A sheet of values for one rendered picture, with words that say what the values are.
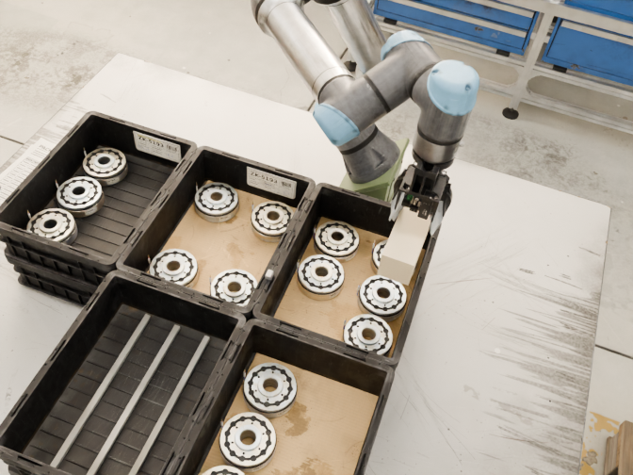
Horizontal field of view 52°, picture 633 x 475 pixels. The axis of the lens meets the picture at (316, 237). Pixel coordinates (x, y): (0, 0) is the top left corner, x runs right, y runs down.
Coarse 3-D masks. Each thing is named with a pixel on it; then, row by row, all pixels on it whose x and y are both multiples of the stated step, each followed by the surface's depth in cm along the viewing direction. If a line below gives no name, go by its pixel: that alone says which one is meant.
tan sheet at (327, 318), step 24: (312, 240) 153; (360, 240) 154; (360, 264) 150; (288, 288) 144; (408, 288) 146; (288, 312) 140; (312, 312) 140; (336, 312) 141; (360, 312) 141; (336, 336) 137
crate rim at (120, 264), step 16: (192, 160) 153; (240, 160) 154; (288, 176) 152; (304, 176) 152; (160, 208) 143; (144, 224) 139; (288, 224) 142; (128, 256) 134; (272, 256) 137; (128, 272) 131; (144, 272) 132; (176, 288) 130; (256, 288) 131; (224, 304) 128
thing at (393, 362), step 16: (352, 192) 150; (304, 208) 146; (288, 240) 140; (432, 240) 144; (416, 288) 136; (256, 304) 129; (416, 304) 132; (272, 320) 127; (320, 336) 125; (400, 336) 127; (368, 352) 124; (400, 352) 124
